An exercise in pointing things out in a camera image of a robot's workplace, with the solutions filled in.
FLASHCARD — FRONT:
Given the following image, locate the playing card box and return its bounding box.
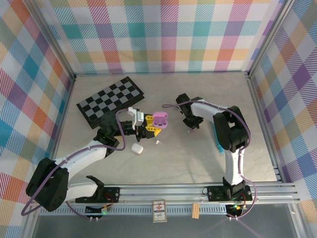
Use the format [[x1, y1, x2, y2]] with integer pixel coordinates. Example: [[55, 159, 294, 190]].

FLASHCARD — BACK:
[[152, 199, 167, 223]]

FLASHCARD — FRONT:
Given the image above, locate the grey slotted cable duct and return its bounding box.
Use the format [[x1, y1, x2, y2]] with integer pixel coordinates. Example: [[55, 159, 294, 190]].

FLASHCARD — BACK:
[[39, 205, 230, 216]]

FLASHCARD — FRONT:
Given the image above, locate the aluminium mounting rail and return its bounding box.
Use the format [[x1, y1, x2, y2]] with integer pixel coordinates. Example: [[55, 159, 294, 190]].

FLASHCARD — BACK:
[[49, 183, 297, 206]]

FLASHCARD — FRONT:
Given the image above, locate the black controller board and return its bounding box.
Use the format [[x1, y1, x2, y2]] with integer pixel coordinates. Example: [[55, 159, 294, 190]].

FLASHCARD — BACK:
[[225, 202, 246, 217], [85, 204, 111, 216]]

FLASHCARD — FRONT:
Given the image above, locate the white earbud case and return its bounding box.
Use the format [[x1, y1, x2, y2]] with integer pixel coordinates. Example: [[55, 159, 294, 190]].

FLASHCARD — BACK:
[[131, 143, 144, 155]]

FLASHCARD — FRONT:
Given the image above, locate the aluminium frame side rail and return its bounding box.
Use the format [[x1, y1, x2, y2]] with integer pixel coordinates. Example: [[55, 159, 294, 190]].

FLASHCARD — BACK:
[[246, 73, 317, 238], [21, 75, 76, 238]]

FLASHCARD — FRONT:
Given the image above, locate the purple earbud case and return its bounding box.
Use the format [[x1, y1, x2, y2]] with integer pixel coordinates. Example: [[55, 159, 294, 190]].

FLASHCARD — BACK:
[[152, 111, 169, 129]]

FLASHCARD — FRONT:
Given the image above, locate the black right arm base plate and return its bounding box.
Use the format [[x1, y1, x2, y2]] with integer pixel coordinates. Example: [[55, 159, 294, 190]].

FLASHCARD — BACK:
[[207, 185, 253, 202]]

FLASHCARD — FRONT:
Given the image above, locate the black grey folding chessboard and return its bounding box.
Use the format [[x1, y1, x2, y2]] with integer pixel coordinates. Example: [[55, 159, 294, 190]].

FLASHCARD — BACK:
[[76, 76, 145, 129]]

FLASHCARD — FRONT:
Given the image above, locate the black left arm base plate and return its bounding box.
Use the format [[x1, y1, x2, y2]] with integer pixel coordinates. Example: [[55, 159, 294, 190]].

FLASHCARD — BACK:
[[103, 187, 121, 203]]

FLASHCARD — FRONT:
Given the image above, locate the aluminium frame post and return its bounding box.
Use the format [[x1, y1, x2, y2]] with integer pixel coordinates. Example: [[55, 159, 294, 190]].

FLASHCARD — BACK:
[[23, 0, 77, 80], [245, 0, 299, 79]]

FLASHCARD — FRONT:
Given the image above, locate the teal plastic tube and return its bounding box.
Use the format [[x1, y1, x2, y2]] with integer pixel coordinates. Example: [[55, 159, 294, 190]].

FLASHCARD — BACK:
[[212, 123, 225, 155]]

